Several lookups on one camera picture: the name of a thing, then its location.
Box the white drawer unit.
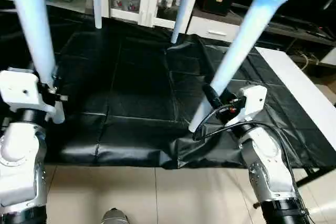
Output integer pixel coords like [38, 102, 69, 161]
[186, 15, 233, 44]

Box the white flat board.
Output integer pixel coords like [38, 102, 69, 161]
[255, 47, 336, 152]

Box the black work mat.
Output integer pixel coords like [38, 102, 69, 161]
[0, 8, 336, 171]

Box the dark low sideboard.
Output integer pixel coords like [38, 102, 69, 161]
[262, 4, 336, 72]

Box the black metal stand leg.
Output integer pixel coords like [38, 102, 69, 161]
[295, 167, 336, 189]

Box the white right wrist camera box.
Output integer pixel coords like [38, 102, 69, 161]
[238, 84, 268, 126]

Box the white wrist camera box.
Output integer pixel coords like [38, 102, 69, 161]
[238, 84, 268, 126]
[0, 69, 67, 125]

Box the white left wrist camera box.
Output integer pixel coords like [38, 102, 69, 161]
[0, 69, 67, 125]

